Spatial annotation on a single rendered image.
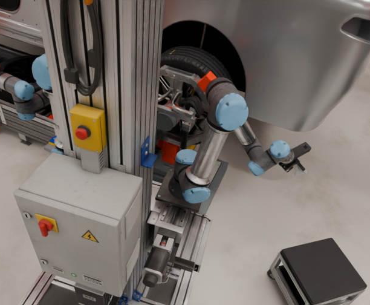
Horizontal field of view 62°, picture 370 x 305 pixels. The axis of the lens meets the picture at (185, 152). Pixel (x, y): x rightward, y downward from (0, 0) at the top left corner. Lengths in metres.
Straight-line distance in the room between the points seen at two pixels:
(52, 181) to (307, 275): 1.55
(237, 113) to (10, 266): 1.83
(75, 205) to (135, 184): 0.19
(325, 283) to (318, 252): 0.20
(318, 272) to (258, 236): 0.60
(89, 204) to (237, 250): 1.61
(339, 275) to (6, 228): 2.22
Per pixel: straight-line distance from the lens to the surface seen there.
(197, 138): 2.08
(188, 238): 1.50
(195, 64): 1.94
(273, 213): 2.73
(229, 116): 1.07
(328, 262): 2.20
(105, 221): 0.94
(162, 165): 2.54
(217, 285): 2.25
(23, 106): 1.58
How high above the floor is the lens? 1.99
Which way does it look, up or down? 41 degrees down
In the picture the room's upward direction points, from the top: 9 degrees clockwise
